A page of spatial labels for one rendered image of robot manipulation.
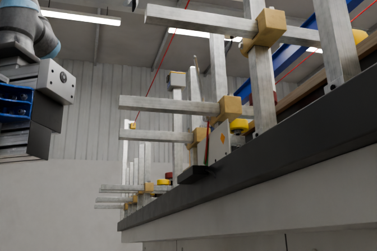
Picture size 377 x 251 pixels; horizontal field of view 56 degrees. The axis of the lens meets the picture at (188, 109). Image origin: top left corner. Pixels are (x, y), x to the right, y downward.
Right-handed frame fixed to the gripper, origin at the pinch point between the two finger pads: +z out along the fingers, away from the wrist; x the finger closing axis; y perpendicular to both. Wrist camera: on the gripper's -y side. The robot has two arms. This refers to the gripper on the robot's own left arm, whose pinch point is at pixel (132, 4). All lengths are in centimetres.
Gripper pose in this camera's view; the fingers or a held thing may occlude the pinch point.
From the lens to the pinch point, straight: 135.8
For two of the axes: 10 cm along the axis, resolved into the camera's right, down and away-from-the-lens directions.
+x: -2.5, -3.4, -9.1
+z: 0.3, 9.4, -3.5
